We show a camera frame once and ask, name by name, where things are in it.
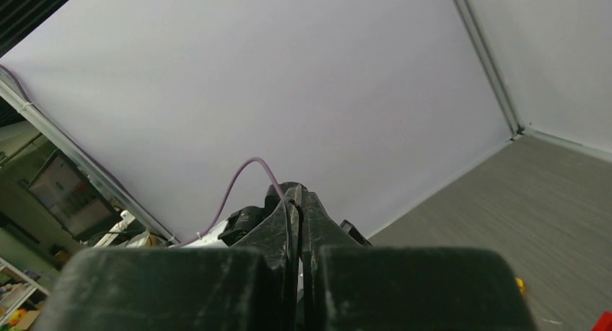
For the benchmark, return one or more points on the yellow triangle frame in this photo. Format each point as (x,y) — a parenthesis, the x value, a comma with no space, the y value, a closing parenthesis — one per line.
(521,285)

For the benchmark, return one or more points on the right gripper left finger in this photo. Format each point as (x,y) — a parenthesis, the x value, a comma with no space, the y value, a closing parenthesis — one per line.
(251,285)

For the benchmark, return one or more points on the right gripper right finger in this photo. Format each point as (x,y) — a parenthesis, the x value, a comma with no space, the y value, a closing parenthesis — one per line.
(350,286)

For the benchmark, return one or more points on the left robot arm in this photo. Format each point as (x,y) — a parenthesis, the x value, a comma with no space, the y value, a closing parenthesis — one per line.
(239,223)

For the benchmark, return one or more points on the red compartment bin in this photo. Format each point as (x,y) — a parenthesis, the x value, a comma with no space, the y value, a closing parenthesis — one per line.
(604,323)

